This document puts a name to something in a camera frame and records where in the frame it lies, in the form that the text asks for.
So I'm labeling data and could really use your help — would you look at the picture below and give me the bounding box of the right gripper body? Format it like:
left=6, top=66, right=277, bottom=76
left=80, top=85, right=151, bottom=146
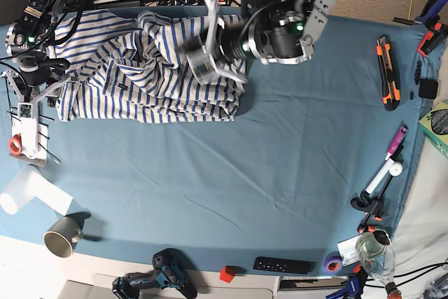
left=1, top=57, right=71, bottom=102

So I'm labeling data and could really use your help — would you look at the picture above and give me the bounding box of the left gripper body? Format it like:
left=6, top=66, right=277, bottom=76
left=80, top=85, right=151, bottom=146
left=198, top=0, right=248, bottom=84

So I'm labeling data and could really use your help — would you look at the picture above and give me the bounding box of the blue white striped T-shirt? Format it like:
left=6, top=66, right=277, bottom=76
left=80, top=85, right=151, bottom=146
left=51, top=10, right=244, bottom=124

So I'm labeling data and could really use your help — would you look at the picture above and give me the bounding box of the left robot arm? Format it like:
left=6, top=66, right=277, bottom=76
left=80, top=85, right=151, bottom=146
left=186, top=0, right=336, bottom=83

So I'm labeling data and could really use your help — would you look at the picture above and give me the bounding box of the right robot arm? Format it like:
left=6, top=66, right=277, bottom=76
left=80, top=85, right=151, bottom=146
left=1, top=0, right=87, bottom=108

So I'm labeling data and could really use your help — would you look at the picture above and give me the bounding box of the white plastic box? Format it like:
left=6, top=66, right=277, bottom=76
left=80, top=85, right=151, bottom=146
left=20, top=117, right=39, bottom=159

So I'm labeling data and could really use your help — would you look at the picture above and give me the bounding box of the red tape roll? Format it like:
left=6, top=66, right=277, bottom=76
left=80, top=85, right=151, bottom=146
left=8, top=134, right=22, bottom=156

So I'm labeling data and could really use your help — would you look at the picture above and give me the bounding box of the translucent white plastic cup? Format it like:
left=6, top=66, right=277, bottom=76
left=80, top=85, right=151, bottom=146
left=1, top=165, right=73, bottom=216

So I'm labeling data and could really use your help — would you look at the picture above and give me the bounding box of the grey ceramic mug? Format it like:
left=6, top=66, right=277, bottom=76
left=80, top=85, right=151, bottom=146
left=43, top=216, right=84, bottom=258

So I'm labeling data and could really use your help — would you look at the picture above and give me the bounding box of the blue table cloth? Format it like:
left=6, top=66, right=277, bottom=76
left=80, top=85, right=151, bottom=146
left=0, top=6, right=440, bottom=276

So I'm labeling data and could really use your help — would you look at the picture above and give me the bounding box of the orange black utility knife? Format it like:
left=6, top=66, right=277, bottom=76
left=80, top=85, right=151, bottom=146
left=376, top=35, right=401, bottom=111

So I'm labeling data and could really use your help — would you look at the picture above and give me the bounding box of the purple glue tube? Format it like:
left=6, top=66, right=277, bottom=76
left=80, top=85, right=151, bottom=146
left=385, top=126, right=407, bottom=161

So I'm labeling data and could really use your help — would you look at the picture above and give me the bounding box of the white marker pen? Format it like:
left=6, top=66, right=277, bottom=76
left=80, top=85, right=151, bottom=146
left=365, top=144, right=404, bottom=195

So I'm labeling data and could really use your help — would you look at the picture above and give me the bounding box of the black small block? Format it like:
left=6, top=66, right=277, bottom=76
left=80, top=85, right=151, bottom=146
left=419, top=78, right=438, bottom=99

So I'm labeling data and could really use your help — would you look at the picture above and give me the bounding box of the black teal power drill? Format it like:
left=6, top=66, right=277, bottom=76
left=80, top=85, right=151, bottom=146
left=112, top=249, right=198, bottom=298

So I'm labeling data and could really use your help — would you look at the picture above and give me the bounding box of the red black spring clamp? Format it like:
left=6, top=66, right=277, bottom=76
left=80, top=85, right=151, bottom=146
left=417, top=22, right=447, bottom=57

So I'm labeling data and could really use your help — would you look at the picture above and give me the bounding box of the black orange bar clamp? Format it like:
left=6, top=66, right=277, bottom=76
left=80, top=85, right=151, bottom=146
left=350, top=173, right=393, bottom=234

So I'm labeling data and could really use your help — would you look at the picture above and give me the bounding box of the green cardboard box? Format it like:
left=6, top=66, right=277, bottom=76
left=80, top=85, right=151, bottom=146
left=419, top=100, right=448, bottom=158

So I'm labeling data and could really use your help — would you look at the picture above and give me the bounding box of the red cube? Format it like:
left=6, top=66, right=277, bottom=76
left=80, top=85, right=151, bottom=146
left=219, top=265, right=235, bottom=284

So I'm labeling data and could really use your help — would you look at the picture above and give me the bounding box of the black remote control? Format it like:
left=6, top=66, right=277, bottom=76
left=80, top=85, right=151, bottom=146
left=253, top=256, right=315, bottom=274

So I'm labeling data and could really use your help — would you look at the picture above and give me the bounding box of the white paper card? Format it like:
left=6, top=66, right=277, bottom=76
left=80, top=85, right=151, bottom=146
left=337, top=235, right=361, bottom=266

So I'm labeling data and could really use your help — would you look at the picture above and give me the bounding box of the purple tape roll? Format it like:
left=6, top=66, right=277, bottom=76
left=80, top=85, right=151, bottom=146
left=323, top=253, right=344, bottom=274

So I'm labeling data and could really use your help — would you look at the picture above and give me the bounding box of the clear plastic bottle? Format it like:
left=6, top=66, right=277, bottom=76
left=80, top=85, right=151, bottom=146
left=356, top=230, right=402, bottom=299

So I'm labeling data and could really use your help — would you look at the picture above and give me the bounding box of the blue spring clamp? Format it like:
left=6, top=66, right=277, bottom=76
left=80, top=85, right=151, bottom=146
left=325, top=265, right=368, bottom=299

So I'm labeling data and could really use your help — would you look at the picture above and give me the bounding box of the black cable tie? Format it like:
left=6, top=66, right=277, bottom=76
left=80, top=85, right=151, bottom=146
left=4, top=78, right=13, bottom=123

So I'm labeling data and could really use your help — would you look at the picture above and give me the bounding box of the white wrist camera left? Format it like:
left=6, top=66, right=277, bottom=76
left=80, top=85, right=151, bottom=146
left=186, top=48, right=218, bottom=85

